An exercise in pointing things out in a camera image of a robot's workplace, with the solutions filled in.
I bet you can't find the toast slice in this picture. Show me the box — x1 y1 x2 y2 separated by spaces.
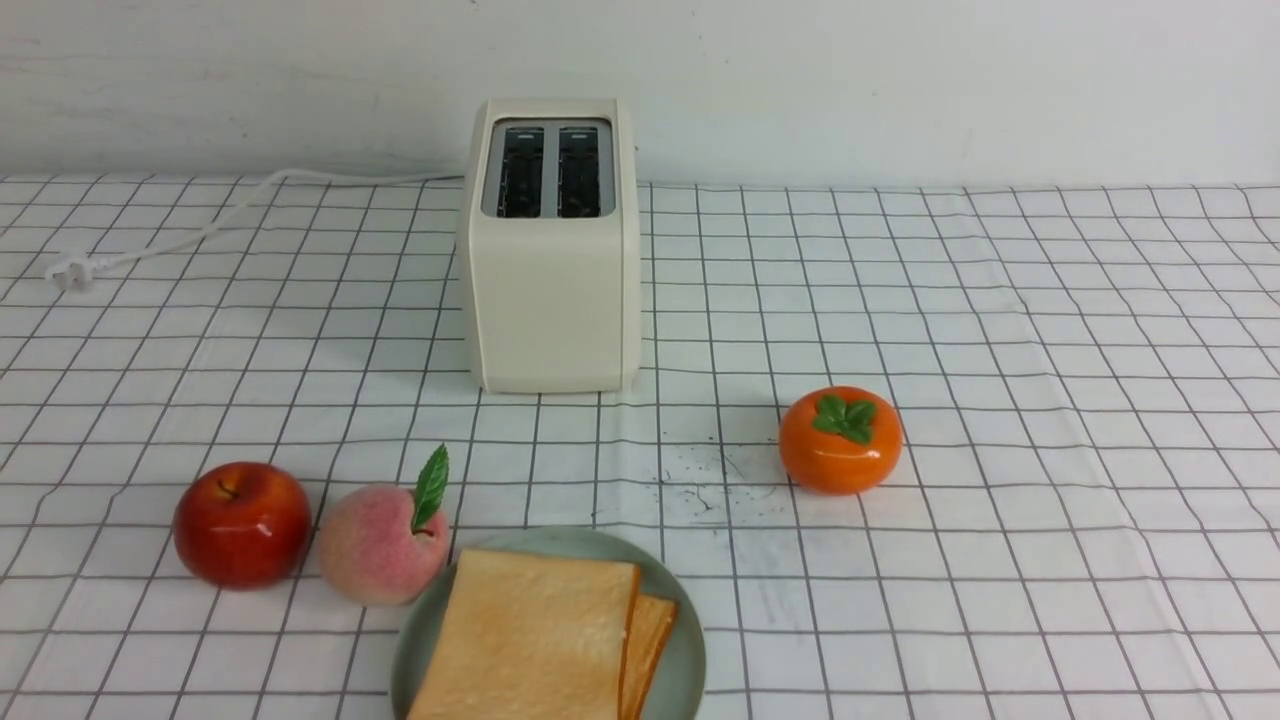
408 548 641 719
620 594 678 719

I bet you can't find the white grid tablecloth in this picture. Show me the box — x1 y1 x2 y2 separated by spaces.
1 176 1279 719

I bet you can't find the cream white toaster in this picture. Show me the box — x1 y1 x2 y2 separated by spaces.
456 97 643 395

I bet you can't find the orange persimmon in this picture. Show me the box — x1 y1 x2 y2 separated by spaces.
777 386 904 496

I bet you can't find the red apple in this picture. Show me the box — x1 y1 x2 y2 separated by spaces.
172 461 314 591

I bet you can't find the light green plate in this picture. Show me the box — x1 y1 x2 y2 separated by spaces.
389 527 707 719

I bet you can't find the white power cord with plug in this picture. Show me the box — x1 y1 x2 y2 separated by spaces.
44 168 467 293

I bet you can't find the pink peach with leaf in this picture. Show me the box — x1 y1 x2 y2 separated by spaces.
312 445 451 606

